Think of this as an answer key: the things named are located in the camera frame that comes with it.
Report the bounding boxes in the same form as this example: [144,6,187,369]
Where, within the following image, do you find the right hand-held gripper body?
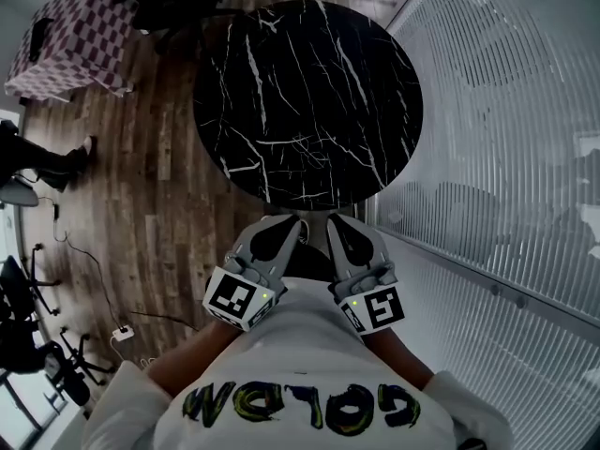
[327,259,407,336]

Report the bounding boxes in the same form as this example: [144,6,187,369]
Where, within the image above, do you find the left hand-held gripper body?
[202,248,288,333]

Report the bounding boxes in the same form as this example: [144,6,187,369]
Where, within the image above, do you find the thin wire-framed glasses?
[286,132,332,169]

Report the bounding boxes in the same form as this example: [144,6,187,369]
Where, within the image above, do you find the person's right forearm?
[363,329,436,392]

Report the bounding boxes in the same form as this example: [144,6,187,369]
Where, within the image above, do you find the person's left forearm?
[144,319,246,398]

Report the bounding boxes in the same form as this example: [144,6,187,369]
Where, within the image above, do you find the person's dark trousers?
[279,242,339,282]

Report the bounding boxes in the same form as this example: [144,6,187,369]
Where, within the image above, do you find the white printed t-shirt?
[81,277,517,450]

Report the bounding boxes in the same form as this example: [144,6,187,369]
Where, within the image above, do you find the black office chair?
[0,319,116,408]
[114,0,245,56]
[0,245,63,321]

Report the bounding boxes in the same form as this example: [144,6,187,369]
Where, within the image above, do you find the checkered cloth covered table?
[3,0,138,101]

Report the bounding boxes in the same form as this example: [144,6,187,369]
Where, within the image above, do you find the black device on checkered cloth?
[27,16,55,63]

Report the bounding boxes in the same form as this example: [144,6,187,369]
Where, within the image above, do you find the black power cable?
[36,195,201,333]

